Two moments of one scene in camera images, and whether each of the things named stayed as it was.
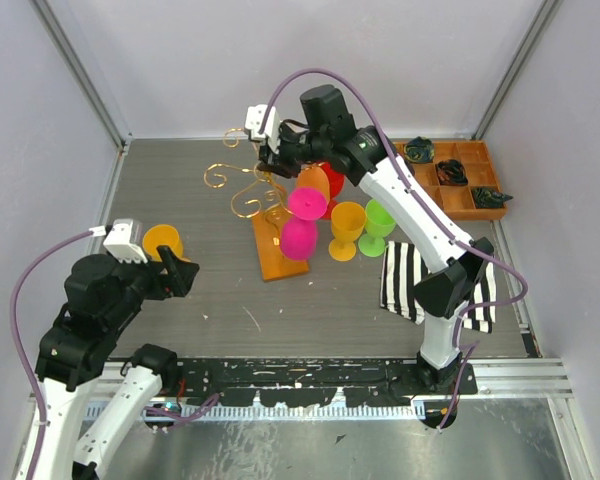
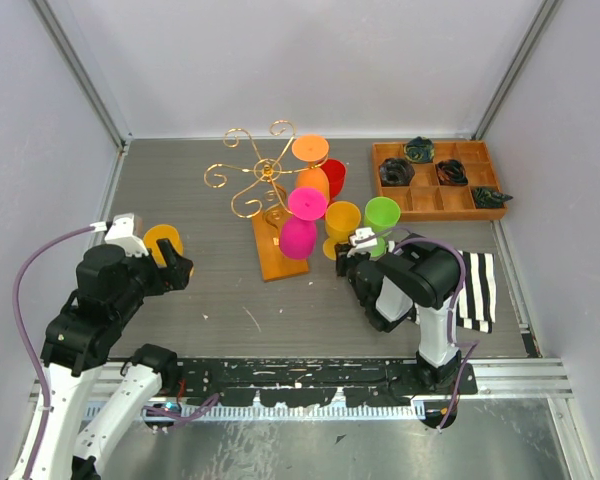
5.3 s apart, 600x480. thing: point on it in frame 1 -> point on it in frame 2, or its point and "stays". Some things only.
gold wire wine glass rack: (264, 201) stays
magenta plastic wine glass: (299, 231) stays
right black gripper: (271, 162) -> (341, 259)
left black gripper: (177, 282) stays
